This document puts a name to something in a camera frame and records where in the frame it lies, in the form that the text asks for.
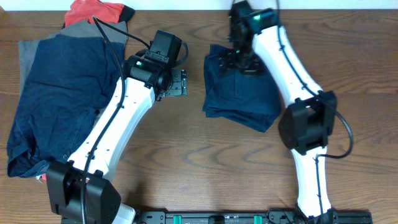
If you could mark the red garment with black trim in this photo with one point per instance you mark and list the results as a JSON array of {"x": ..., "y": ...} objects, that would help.
[{"x": 112, "y": 15}]

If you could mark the grey shorts in pile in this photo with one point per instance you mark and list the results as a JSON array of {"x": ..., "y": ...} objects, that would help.
[{"x": 28, "y": 48}]

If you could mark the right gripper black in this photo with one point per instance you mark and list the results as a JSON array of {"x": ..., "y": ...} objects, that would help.
[{"x": 227, "y": 61}]

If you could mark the navy shorts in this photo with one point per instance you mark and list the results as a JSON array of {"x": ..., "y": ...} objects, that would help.
[
  {"x": 251, "y": 100},
  {"x": 71, "y": 79}
]

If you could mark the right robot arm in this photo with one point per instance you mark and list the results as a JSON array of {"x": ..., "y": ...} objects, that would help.
[{"x": 260, "y": 43}]

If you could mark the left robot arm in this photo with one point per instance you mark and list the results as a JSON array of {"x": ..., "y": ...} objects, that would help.
[{"x": 80, "y": 189}]

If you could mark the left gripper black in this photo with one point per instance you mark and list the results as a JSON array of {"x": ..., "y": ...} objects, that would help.
[{"x": 180, "y": 86}]

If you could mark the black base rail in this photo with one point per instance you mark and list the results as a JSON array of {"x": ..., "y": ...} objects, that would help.
[{"x": 273, "y": 216}]

